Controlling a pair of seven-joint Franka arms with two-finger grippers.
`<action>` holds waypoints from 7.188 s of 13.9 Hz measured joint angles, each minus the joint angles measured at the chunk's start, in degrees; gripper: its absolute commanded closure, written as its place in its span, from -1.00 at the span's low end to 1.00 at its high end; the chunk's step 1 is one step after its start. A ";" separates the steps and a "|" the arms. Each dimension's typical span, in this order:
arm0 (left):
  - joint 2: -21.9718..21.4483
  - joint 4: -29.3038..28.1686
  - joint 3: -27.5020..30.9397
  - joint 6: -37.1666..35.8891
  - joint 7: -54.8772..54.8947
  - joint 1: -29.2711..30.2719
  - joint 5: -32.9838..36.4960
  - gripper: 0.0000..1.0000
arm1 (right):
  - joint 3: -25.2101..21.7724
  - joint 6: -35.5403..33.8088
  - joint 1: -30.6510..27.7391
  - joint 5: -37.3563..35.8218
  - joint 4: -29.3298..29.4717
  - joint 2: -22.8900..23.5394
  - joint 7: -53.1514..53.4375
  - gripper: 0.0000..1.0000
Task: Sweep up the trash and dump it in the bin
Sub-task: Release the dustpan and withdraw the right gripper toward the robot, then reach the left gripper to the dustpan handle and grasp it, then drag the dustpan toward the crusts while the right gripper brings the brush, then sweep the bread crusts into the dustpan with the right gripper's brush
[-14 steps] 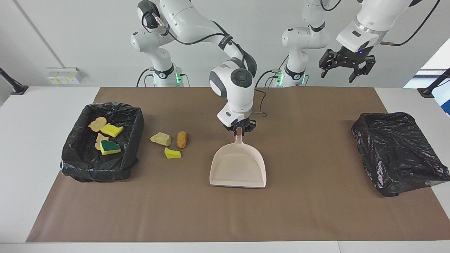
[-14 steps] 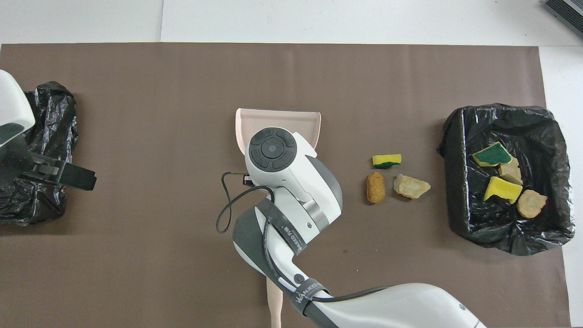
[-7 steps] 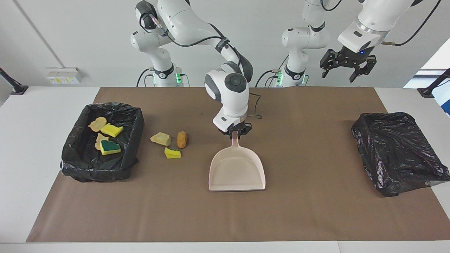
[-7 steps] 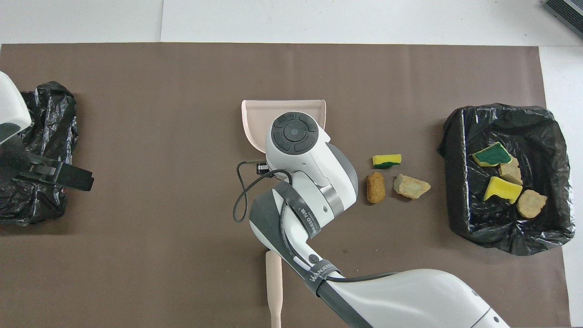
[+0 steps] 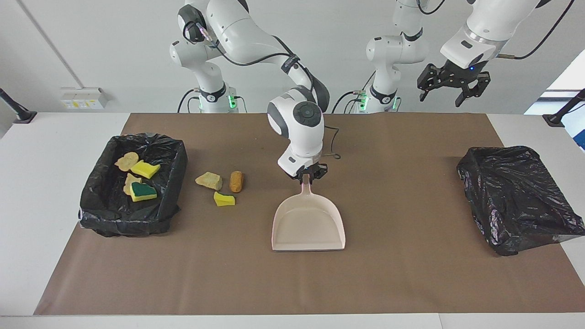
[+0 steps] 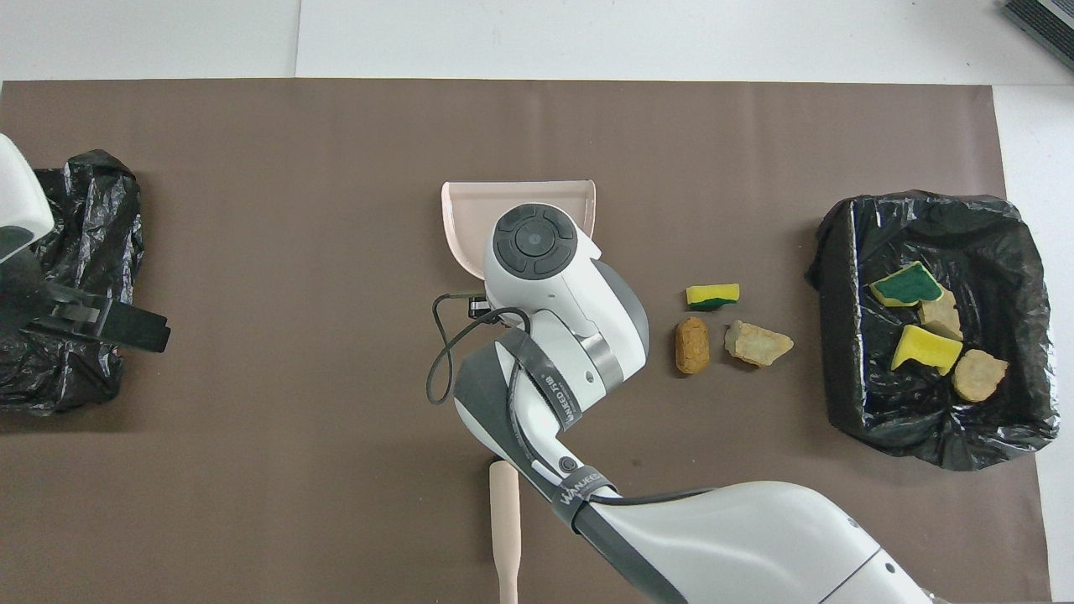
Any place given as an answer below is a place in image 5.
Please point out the plain yellow sponge piece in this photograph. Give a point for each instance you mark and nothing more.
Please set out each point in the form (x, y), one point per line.
(145, 169)

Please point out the black clamp stand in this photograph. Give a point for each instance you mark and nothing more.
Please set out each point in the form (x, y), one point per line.
(560, 116)
(18, 112)

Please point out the green topped yellow sponge chunk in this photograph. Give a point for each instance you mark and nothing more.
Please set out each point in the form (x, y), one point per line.
(142, 192)

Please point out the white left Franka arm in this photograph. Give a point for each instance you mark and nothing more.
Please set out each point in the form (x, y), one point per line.
(484, 18)

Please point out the thin yellow green sponge strip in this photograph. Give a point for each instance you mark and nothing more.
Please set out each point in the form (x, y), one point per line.
(224, 199)

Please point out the brown oval bread roll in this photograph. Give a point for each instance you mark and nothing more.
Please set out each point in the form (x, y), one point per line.
(236, 182)

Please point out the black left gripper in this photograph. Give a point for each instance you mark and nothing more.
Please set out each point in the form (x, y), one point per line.
(457, 74)

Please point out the pink plastic dustpan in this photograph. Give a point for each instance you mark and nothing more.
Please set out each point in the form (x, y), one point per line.
(308, 228)

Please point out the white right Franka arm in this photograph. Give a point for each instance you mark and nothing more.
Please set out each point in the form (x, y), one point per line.
(301, 146)

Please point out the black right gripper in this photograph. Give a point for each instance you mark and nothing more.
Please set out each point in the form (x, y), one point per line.
(314, 170)

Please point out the thin white wall conduit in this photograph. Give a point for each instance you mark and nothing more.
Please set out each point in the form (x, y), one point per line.
(50, 43)

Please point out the black bag lined bin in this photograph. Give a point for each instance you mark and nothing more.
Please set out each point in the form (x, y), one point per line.
(516, 196)
(105, 214)

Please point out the white wall socket box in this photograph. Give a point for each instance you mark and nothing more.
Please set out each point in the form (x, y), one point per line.
(84, 98)

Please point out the toy croissant bread piece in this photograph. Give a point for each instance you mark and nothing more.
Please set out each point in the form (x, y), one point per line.
(126, 161)
(129, 180)

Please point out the blue panel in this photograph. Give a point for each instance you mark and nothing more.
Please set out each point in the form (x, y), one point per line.
(579, 135)

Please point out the brown paper table mat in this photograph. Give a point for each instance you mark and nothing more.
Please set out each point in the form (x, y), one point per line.
(365, 274)

